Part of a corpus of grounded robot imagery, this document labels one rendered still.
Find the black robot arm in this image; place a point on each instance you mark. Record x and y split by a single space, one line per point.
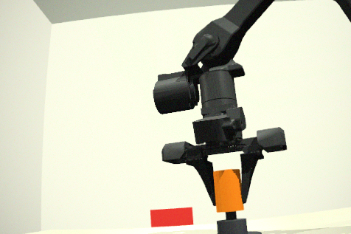
214 46

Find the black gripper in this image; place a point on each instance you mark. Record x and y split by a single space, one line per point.
269 140

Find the orange knob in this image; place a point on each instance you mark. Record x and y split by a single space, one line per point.
228 190

